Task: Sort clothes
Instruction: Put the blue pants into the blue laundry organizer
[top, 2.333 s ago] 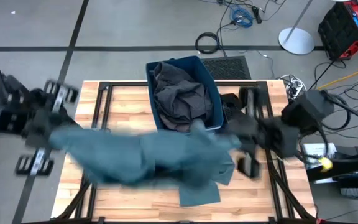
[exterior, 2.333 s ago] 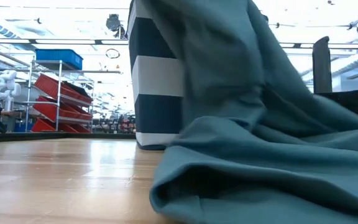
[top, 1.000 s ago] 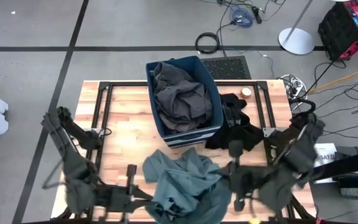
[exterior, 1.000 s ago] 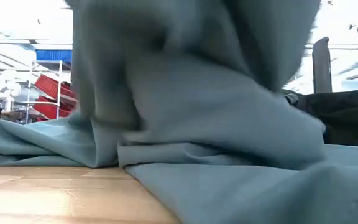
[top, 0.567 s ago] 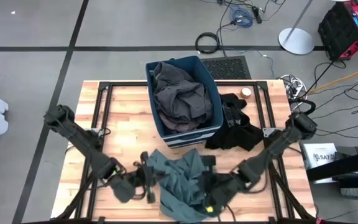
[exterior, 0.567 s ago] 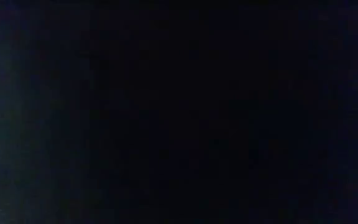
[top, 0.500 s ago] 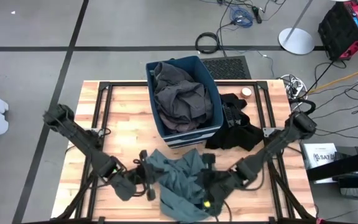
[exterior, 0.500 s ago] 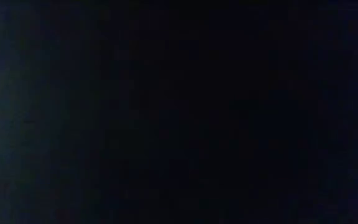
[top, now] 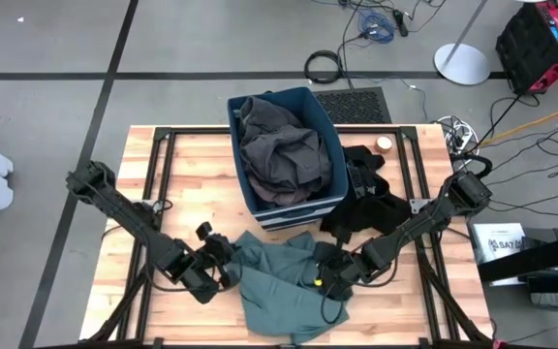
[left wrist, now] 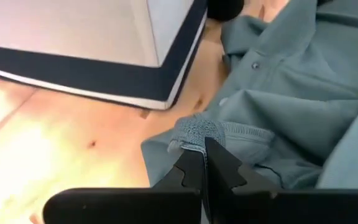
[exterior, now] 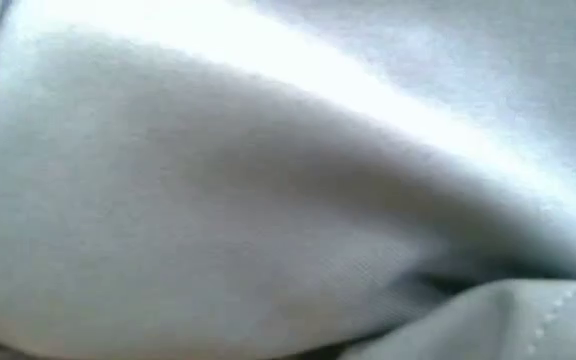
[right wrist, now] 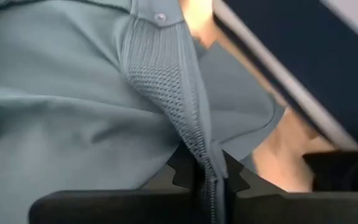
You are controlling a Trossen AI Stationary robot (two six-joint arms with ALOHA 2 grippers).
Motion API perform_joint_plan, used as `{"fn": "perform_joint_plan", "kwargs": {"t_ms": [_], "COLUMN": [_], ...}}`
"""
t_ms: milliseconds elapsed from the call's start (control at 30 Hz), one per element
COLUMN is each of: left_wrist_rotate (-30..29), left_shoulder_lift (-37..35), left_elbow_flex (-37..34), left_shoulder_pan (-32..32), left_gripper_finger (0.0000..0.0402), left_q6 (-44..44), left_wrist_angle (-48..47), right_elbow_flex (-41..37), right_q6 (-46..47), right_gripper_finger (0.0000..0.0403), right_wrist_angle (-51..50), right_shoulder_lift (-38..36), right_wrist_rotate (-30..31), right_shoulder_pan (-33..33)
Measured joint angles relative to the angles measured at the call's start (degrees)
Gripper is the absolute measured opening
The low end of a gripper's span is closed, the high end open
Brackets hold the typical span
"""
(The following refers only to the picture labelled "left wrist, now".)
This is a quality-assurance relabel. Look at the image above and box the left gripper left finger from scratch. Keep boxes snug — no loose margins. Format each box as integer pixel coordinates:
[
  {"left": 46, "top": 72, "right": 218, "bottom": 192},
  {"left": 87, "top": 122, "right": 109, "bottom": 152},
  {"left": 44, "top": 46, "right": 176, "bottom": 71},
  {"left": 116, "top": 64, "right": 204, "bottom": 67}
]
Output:
[{"left": 152, "top": 149, "right": 206, "bottom": 192}]

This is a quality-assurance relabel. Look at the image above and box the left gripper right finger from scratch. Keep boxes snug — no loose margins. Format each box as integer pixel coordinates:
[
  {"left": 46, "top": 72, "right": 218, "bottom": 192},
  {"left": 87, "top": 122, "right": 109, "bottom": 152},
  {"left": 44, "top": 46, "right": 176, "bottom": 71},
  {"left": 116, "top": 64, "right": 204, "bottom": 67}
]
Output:
[{"left": 204, "top": 136, "right": 281, "bottom": 198}]

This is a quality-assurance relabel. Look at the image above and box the grey-green button shirt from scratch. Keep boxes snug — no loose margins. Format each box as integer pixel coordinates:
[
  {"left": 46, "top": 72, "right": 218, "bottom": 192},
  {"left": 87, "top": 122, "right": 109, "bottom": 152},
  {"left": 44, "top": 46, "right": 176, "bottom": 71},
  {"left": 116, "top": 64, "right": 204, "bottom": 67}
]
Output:
[{"left": 140, "top": 0, "right": 358, "bottom": 191}]

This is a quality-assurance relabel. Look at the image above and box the navy white striped fabric bin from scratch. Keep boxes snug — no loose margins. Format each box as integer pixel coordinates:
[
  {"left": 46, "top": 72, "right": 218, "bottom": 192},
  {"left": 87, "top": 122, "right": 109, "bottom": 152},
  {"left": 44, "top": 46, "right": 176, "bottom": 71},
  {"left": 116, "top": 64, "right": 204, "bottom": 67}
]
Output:
[{"left": 0, "top": 0, "right": 210, "bottom": 111}]

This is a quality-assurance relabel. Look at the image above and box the black garment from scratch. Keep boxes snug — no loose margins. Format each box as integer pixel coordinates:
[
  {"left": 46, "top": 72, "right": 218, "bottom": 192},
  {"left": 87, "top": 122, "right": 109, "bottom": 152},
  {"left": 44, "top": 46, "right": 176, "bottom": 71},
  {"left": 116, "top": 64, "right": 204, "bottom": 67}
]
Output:
[{"left": 206, "top": 0, "right": 246, "bottom": 22}]

